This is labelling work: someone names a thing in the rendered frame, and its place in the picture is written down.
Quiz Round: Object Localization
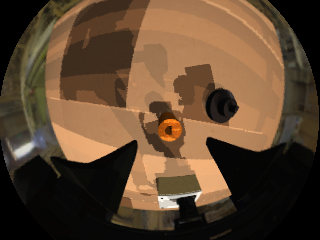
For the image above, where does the orange cylinder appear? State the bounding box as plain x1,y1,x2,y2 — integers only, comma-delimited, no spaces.
157,112,183,141

